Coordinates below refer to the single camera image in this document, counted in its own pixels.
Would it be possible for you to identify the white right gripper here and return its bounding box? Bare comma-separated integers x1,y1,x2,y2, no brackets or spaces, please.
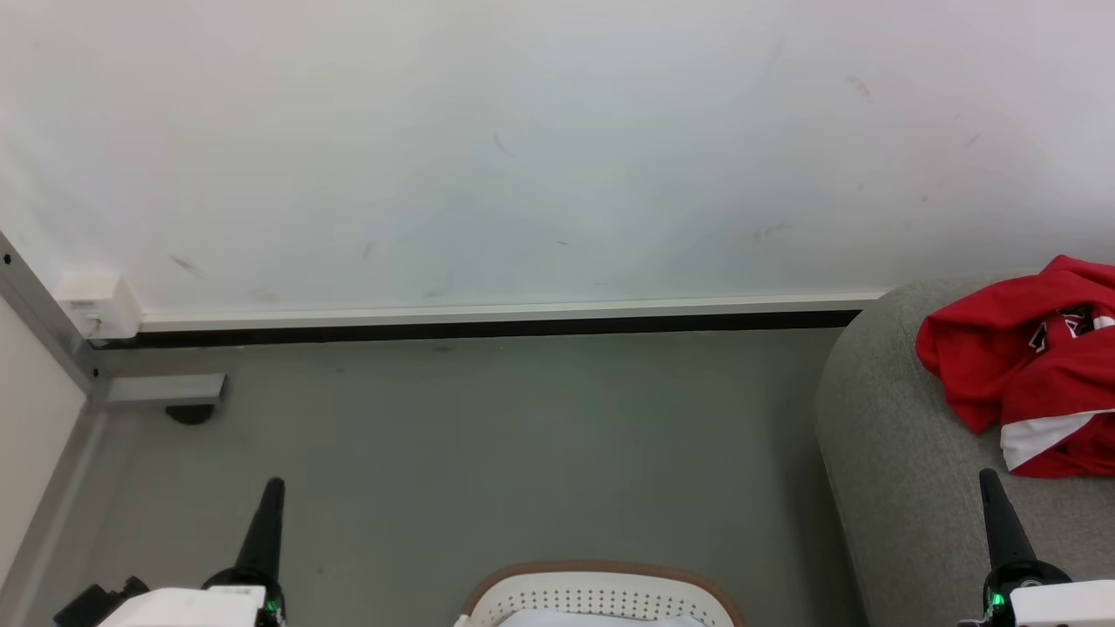
956,469,1115,627

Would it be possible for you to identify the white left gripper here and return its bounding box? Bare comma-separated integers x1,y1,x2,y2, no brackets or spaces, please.
98,477,287,627

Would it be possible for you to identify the red and white jersey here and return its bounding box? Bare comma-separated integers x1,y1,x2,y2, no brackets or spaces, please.
915,254,1115,478

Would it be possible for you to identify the white perforated laundry basket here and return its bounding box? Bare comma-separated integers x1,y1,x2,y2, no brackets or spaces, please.
455,560,746,627

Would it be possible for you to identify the grey fabric sofa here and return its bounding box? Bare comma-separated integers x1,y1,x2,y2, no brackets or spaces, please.
814,274,1115,627

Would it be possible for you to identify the beige partition panel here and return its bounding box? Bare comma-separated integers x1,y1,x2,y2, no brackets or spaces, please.
0,296,88,584

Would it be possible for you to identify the white and black baseboard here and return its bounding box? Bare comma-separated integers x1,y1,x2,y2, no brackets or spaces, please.
139,292,888,347

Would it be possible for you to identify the white cloth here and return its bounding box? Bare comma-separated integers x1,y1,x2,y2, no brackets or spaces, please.
498,608,706,627

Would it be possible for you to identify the grey metal frame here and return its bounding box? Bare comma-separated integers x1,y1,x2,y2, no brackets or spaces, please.
0,231,227,408

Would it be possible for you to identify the white wall box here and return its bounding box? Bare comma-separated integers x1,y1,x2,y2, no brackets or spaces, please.
54,272,142,340

